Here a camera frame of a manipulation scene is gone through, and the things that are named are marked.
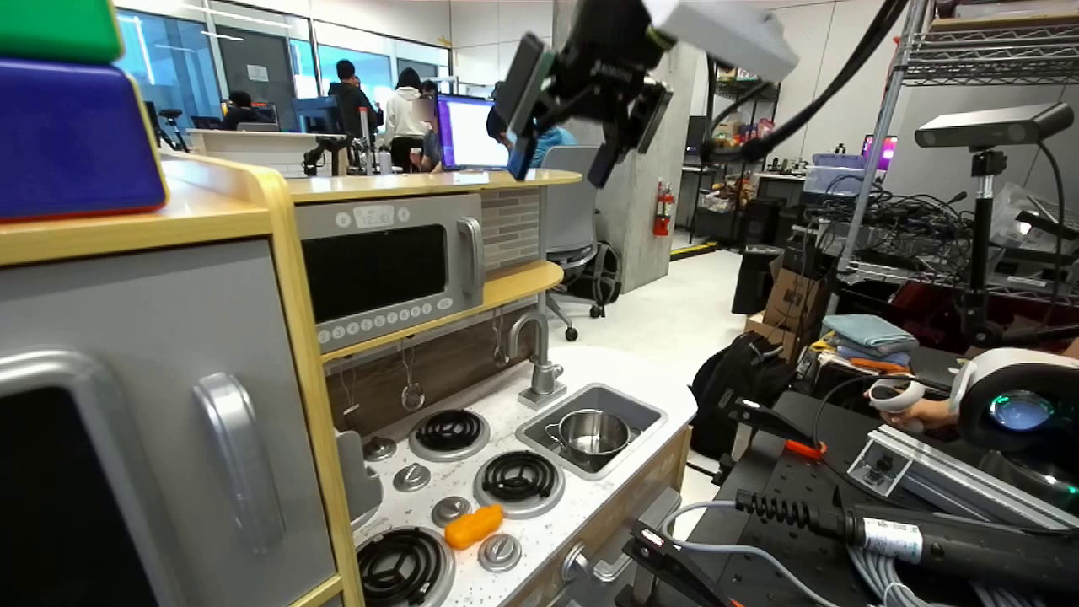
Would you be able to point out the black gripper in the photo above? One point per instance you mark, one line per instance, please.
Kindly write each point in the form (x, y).
(608, 57)

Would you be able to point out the orange toy object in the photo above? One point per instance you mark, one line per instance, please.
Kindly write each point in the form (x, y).
(474, 526)

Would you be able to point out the white VR controller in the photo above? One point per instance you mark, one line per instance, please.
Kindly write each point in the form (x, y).
(895, 394)

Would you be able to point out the grey toy sink basin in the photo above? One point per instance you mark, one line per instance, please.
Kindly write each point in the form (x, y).
(641, 408)

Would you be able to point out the silver pot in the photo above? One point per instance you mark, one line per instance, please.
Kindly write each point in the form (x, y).
(591, 433)

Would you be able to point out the black toy stove burner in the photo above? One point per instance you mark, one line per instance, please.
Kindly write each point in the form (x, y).
(516, 479)
(449, 433)
(402, 568)

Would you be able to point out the grey stove knob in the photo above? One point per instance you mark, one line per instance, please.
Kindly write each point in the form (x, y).
(499, 553)
(377, 446)
(411, 477)
(449, 511)

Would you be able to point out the bare person hand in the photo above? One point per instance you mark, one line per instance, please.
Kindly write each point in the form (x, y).
(933, 414)

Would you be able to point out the person in blue shirt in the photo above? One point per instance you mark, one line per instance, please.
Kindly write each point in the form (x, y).
(553, 145)

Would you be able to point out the computer monitor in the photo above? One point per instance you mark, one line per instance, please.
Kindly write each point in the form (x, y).
(465, 136)

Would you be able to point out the person in white shirt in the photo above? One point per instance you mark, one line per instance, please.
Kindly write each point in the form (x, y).
(405, 118)

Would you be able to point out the black office chair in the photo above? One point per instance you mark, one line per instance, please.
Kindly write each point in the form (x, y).
(574, 259)

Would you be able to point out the red fire extinguisher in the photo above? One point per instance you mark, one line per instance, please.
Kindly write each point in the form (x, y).
(663, 209)

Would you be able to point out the person in black shirt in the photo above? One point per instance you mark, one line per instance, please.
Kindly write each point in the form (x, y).
(351, 105)

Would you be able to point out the grey toy microwave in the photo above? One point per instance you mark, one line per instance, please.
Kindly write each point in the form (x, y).
(382, 271)

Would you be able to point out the silver toy faucet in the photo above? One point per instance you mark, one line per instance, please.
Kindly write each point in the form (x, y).
(540, 360)

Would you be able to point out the seated person in dark clothes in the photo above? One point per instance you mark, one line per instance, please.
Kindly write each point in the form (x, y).
(239, 109)

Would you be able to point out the brown cardboard box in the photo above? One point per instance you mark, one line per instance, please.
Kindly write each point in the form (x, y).
(794, 305)

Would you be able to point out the black backpack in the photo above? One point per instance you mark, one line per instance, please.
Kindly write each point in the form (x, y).
(735, 388)

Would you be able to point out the metal shelf pole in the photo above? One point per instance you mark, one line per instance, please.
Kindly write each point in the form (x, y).
(880, 123)

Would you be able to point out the blue folded cloth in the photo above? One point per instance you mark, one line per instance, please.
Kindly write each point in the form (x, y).
(868, 331)

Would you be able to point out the wooden toy kitchen unit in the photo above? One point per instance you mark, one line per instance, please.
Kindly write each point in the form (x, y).
(137, 338)

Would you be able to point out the blue block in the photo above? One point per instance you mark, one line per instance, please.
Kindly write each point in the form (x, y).
(72, 140)

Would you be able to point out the black clamp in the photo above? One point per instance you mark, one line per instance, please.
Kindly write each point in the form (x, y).
(669, 562)

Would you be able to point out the green block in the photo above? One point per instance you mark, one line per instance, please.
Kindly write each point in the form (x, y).
(54, 30)

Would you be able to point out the white VR headset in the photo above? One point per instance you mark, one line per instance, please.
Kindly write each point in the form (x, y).
(1012, 394)

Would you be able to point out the silver aluminium extrusion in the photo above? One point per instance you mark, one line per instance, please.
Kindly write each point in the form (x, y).
(954, 477)

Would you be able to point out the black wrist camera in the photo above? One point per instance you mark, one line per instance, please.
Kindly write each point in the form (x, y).
(628, 131)

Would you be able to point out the black stereo camera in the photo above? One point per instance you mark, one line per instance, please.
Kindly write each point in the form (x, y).
(988, 127)

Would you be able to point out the black camera stand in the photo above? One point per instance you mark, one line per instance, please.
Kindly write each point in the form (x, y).
(981, 239)

